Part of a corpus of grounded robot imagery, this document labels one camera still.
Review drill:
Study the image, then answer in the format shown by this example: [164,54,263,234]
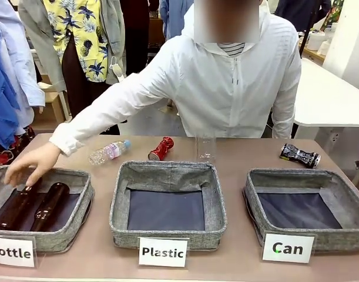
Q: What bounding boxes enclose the crushed black can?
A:
[280,143,321,169]

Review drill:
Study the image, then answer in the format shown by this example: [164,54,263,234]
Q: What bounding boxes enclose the large clear plastic bottle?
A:
[195,133,217,162]

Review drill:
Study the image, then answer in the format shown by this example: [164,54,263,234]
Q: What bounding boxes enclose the crushed red can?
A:
[147,136,175,162]

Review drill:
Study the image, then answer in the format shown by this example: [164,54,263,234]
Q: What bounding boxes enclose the small pink-label water bottle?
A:
[88,139,132,166]

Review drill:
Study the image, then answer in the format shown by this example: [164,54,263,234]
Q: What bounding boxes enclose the brown glass bottle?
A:
[0,176,43,231]
[29,182,71,233]

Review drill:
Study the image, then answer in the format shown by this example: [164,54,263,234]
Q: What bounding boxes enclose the person's right forearm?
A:
[48,88,133,157]

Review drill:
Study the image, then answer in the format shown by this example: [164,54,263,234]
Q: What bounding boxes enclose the person's left forearm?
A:
[271,96,296,139]

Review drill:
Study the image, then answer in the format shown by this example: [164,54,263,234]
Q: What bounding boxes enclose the grey fabric basket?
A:
[109,160,229,252]
[243,168,359,253]
[0,164,95,253]

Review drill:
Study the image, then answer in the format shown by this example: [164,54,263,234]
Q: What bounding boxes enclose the white Can label sign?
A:
[261,231,315,264]

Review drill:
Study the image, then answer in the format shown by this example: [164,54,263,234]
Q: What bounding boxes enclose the person's right hand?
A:
[4,142,62,187]

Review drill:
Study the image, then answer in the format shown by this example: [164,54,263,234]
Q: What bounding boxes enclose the white background containers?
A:
[308,23,334,56]

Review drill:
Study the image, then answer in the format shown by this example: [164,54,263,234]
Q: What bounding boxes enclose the black stand pole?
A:
[298,4,314,57]

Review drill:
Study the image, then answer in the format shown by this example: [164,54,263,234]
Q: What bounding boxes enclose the bystander in dark clothes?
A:
[274,0,333,32]

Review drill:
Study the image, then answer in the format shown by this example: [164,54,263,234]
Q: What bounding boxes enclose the person in white jacket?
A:
[120,0,303,139]

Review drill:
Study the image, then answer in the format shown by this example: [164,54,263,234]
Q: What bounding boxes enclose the white Plastic label sign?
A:
[137,236,190,268]

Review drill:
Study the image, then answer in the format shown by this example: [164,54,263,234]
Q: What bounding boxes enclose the bystander in blue coat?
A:
[163,0,195,41]

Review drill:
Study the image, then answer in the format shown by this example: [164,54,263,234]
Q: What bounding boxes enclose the white face mask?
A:
[109,55,127,85]

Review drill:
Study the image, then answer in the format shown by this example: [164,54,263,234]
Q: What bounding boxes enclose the bystander in black trousers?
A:
[120,0,152,77]

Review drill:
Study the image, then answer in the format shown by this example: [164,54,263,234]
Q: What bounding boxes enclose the bystander in yellow floral shirt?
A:
[19,0,129,136]

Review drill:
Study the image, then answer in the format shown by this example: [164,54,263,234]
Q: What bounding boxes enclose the cardboard box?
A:
[38,75,72,123]

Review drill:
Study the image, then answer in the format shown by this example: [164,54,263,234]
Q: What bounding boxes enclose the white Bottle label sign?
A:
[0,236,36,268]

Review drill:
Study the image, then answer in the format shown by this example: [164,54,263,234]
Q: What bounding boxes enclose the bystander in light blue shirt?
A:
[0,0,46,165]

